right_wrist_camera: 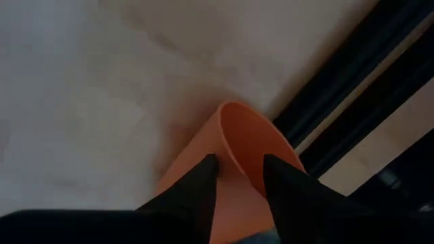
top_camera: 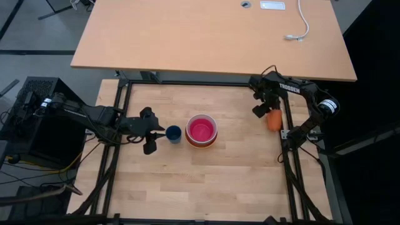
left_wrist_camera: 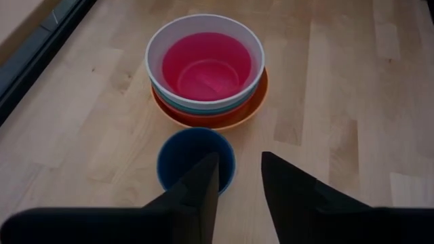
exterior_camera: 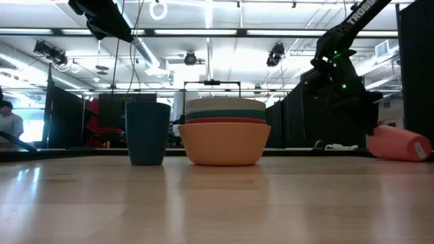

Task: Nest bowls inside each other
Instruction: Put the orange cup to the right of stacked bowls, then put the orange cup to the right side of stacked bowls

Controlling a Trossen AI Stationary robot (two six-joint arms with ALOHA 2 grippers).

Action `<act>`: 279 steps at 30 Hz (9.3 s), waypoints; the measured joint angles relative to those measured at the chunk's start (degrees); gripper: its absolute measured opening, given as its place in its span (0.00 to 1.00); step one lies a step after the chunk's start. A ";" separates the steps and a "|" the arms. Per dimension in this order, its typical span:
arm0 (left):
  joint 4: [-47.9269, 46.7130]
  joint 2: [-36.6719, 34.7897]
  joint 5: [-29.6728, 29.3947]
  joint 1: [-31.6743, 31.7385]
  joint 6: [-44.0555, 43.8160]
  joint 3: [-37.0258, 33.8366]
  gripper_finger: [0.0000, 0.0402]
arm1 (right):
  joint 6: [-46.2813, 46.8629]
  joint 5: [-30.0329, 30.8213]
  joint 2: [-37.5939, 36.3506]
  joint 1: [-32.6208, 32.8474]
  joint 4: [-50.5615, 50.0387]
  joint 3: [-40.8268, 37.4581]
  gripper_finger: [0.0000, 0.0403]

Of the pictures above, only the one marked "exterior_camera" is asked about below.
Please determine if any black ceiling camera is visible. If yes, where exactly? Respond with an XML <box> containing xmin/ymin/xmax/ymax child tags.
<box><xmin>266</xmin><ymin>42</ymin><xmax>285</xmax><ymax>68</ymax></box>
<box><xmin>33</xmin><ymin>39</ymin><xmax>68</xmax><ymax>67</ymax></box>
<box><xmin>183</xmin><ymin>51</ymin><xmax>198</xmax><ymax>66</ymax></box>

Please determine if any white bowl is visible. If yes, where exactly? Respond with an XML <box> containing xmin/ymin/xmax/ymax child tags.
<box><xmin>184</xmin><ymin>98</ymin><xmax>267</xmax><ymax>115</ymax></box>

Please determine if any orange bowl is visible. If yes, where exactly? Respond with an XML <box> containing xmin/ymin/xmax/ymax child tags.
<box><xmin>178</xmin><ymin>122</ymin><xmax>272</xmax><ymax>167</ymax></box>

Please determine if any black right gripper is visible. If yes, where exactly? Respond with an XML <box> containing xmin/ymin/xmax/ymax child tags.
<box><xmin>300</xmin><ymin>67</ymin><xmax>384</xmax><ymax>136</ymax></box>

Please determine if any white column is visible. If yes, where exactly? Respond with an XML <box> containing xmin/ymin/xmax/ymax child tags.
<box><xmin>173</xmin><ymin>91</ymin><xmax>187</xmax><ymax>123</ymax></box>

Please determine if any person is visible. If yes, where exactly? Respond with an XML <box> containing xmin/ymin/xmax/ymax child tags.
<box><xmin>0</xmin><ymin>100</ymin><xmax>25</xmax><ymax>148</ymax></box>

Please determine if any long ceiling light strip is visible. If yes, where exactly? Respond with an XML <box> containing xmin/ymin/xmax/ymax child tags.
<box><xmin>0</xmin><ymin>28</ymin><xmax>399</xmax><ymax>38</ymax></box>

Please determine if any white ring light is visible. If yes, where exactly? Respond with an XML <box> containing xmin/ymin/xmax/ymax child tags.
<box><xmin>149</xmin><ymin>0</ymin><xmax>168</xmax><ymax>21</ymax></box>

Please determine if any black partition wall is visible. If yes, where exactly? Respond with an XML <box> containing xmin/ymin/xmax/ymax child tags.
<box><xmin>47</xmin><ymin>64</ymin><xmax>85</xmax><ymax>149</ymax></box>
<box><xmin>263</xmin><ymin>79</ymin><xmax>367</xmax><ymax>149</ymax></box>

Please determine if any red bowl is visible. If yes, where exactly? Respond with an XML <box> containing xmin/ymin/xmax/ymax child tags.
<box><xmin>184</xmin><ymin>117</ymin><xmax>268</xmax><ymax>125</ymax></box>

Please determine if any green bowl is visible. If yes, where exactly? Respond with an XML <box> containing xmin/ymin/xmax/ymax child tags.
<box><xmin>184</xmin><ymin>108</ymin><xmax>267</xmax><ymax>121</ymax></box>

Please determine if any orange cup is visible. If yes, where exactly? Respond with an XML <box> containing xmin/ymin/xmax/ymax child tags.
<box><xmin>367</xmin><ymin>124</ymin><xmax>433</xmax><ymax>163</ymax></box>

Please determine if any black curtain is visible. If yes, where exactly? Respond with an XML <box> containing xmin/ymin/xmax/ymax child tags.
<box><xmin>398</xmin><ymin>0</ymin><xmax>434</xmax><ymax>145</ymax></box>

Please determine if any black gantry frame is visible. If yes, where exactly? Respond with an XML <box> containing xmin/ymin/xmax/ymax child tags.
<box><xmin>182</xmin><ymin>80</ymin><xmax>242</xmax><ymax>102</ymax></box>

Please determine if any black monitor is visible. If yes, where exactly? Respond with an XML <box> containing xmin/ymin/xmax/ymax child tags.
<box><xmin>98</xmin><ymin>93</ymin><xmax>158</xmax><ymax>129</ymax></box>

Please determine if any blue cup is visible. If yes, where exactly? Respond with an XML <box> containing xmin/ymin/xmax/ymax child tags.
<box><xmin>124</xmin><ymin>100</ymin><xmax>172</xmax><ymax>167</ymax></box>

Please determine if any black aluminium table frame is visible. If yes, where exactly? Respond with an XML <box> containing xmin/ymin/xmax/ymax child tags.
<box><xmin>0</xmin><ymin>148</ymin><xmax>374</xmax><ymax>163</ymax></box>

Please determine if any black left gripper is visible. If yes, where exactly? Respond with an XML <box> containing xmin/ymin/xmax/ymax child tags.
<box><xmin>67</xmin><ymin>0</ymin><xmax>134</xmax><ymax>44</ymax></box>

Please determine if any red chair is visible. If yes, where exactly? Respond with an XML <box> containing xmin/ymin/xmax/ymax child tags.
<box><xmin>86</xmin><ymin>98</ymin><xmax>125</xmax><ymax>148</ymax></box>

